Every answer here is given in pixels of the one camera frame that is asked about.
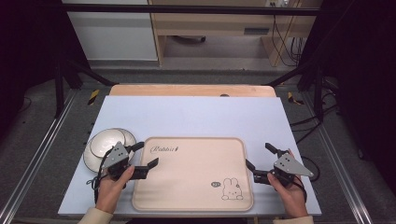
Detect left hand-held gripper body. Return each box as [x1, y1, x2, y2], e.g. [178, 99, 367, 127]
[101, 141, 149, 182]

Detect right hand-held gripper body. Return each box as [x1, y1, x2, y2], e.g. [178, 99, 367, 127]
[252, 149, 315, 188]

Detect white plate with dark rim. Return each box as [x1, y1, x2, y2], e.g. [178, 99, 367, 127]
[117, 127, 137, 161]
[90, 128, 126, 159]
[82, 141, 110, 174]

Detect beige tray with rabbit drawing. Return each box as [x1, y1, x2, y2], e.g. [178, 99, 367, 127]
[131, 135, 255, 213]

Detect person's right hand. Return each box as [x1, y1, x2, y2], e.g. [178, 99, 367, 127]
[266, 148, 309, 219]

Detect person's left hand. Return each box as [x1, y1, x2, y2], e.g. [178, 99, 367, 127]
[95, 164, 135, 215]

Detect yellow and black tape strip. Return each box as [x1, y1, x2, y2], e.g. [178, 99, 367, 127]
[287, 91, 305, 105]
[87, 89, 101, 106]

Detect black metal stand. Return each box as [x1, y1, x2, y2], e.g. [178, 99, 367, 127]
[266, 59, 325, 121]
[53, 57, 117, 119]

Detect wooden table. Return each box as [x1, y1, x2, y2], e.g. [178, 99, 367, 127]
[108, 83, 277, 98]

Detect white cabinet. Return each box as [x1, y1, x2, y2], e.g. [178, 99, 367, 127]
[61, 0, 159, 62]

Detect dark curtain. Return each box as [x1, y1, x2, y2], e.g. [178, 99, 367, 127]
[0, 0, 92, 144]
[297, 0, 396, 197]

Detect light wooden desk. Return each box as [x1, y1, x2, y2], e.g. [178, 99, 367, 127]
[148, 0, 323, 67]

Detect white power strip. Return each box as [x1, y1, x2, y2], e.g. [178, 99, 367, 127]
[265, 0, 291, 8]

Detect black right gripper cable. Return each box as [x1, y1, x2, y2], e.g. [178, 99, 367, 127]
[290, 155, 321, 203]

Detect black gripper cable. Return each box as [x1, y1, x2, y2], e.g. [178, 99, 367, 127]
[86, 147, 117, 204]
[290, 155, 321, 203]

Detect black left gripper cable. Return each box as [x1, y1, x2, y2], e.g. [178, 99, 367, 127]
[86, 147, 117, 204]

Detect black floor cables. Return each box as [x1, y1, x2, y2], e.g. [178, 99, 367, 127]
[289, 77, 341, 146]

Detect silver metal floor rail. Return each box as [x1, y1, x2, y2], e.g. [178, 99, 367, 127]
[0, 89, 78, 224]
[301, 91, 375, 224]

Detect hanging black cables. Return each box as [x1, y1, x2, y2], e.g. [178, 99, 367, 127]
[271, 14, 305, 67]

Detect black horizontal frame bar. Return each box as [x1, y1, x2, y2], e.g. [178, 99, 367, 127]
[61, 3, 322, 17]

